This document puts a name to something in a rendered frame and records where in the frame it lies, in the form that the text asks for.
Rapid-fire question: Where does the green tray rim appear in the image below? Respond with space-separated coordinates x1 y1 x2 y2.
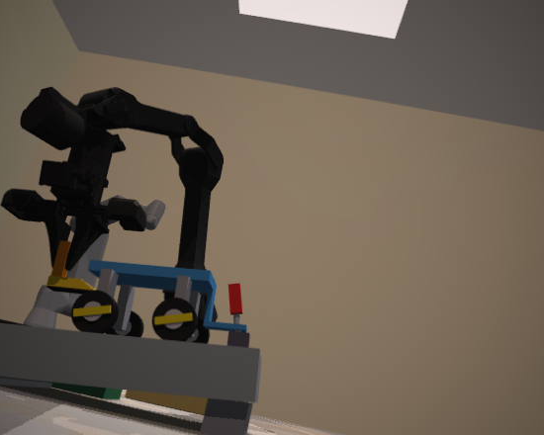
50 382 123 399

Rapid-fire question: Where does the red-headed stop pin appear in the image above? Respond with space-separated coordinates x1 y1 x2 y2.
228 284 242 324

